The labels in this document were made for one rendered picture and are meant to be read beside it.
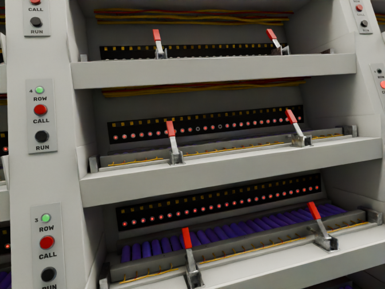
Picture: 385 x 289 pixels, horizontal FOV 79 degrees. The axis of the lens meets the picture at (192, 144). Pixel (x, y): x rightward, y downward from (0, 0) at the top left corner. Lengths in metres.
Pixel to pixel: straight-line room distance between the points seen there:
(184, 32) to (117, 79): 0.36
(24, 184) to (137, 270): 0.23
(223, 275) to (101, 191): 0.25
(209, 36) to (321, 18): 0.30
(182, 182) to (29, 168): 0.24
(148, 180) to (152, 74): 0.19
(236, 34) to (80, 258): 0.70
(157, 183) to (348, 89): 0.51
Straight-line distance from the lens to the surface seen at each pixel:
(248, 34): 0.83
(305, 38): 0.82
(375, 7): 1.03
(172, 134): 0.44
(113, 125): 0.59
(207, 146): 0.49
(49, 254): 0.42
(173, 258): 0.48
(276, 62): 0.55
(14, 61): 0.49
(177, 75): 0.46
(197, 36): 0.76
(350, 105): 0.69
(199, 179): 0.41
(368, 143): 0.62
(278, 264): 0.49
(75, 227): 0.41
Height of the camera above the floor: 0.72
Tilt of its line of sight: 10 degrees up
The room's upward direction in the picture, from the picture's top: 9 degrees counter-clockwise
